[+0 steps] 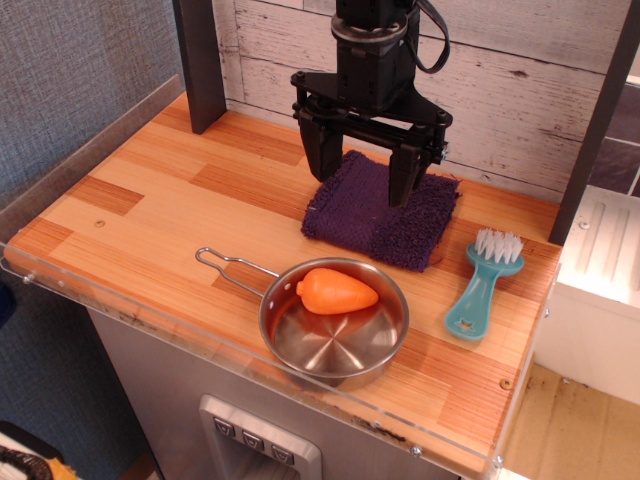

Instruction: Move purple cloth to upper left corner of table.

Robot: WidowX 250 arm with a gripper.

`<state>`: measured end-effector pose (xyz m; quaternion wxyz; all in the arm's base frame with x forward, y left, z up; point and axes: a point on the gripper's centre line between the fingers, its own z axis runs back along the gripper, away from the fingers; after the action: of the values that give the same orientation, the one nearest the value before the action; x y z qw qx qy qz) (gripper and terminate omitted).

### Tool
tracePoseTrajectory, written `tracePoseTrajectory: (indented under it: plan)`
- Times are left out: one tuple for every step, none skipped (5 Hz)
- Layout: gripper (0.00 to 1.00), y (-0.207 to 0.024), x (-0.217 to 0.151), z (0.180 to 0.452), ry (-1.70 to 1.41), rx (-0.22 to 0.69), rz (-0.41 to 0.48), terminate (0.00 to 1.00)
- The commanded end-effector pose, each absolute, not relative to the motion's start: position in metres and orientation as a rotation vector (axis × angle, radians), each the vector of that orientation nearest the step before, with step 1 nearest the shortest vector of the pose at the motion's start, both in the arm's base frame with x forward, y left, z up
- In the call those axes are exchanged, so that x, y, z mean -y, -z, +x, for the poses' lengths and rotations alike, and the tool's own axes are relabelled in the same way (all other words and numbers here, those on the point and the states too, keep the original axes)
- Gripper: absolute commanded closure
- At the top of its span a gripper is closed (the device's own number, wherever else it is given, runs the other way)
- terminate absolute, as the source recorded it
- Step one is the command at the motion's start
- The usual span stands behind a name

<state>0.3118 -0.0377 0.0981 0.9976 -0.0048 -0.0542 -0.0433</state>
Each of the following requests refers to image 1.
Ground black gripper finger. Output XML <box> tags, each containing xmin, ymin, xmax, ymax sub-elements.
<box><xmin>389</xmin><ymin>144</ymin><xmax>431</xmax><ymax>208</ymax></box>
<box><xmin>298</xmin><ymin>109</ymin><xmax>343</xmax><ymax>182</ymax></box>

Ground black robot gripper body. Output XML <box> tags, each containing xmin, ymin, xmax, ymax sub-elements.
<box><xmin>291</xmin><ymin>37</ymin><xmax>453</xmax><ymax>163</ymax></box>

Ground purple terry cloth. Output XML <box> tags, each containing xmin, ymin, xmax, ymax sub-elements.
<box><xmin>301</xmin><ymin>150</ymin><xmax>460</xmax><ymax>272</ymax></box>

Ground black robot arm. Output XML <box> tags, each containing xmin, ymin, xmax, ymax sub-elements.
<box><xmin>291</xmin><ymin>1</ymin><xmax>453</xmax><ymax>207</ymax></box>

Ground teal dish brush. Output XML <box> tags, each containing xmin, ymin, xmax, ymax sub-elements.
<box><xmin>445</xmin><ymin>228</ymin><xmax>524</xmax><ymax>341</ymax></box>

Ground orange plastic carrot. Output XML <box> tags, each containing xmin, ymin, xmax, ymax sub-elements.
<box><xmin>296</xmin><ymin>268</ymin><xmax>379</xmax><ymax>315</ymax></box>

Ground small steel saucepan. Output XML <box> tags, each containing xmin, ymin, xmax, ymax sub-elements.
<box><xmin>195</xmin><ymin>247</ymin><xmax>409</xmax><ymax>390</ymax></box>

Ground clear acrylic front guard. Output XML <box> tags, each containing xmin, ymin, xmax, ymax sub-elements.
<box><xmin>1</xmin><ymin>247</ymin><xmax>502</xmax><ymax>479</ymax></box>

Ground clear acrylic guard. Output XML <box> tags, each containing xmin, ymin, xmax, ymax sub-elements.
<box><xmin>1</xmin><ymin>75</ymin><xmax>184</xmax><ymax>244</ymax></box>
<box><xmin>1</xmin><ymin>247</ymin><xmax>502</xmax><ymax>479</ymax></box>

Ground white toy sink unit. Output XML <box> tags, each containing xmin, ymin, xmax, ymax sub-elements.
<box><xmin>534</xmin><ymin>186</ymin><xmax>639</xmax><ymax>403</ymax></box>

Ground silver cabinet button panel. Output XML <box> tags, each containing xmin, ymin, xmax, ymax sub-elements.
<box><xmin>199</xmin><ymin>395</ymin><xmax>323</xmax><ymax>479</ymax></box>

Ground clear acrylic left guard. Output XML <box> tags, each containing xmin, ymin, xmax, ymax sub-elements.
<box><xmin>1</xmin><ymin>75</ymin><xmax>184</xmax><ymax>244</ymax></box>

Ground orange and black floor object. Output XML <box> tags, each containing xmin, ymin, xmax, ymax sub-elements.
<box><xmin>1</xmin><ymin>446</ymin><xmax>78</xmax><ymax>480</ymax></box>

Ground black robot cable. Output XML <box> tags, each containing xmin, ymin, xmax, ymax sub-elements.
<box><xmin>402</xmin><ymin>0</ymin><xmax>451</xmax><ymax>75</ymax></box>

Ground dark grey left post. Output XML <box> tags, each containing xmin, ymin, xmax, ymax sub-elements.
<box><xmin>172</xmin><ymin>0</ymin><xmax>227</xmax><ymax>134</ymax></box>

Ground dark grey post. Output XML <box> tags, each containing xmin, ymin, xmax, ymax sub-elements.
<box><xmin>548</xmin><ymin>0</ymin><xmax>639</xmax><ymax>246</ymax></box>
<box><xmin>172</xmin><ymin>0</ymin><xmax>227</xmax><ymax>134</ymax></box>

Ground dark grey right post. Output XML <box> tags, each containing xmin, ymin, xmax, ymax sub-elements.
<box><xmin>548</xmin><ymin>0</ymin><xmax>639</xmax><ymax>246</ymax></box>

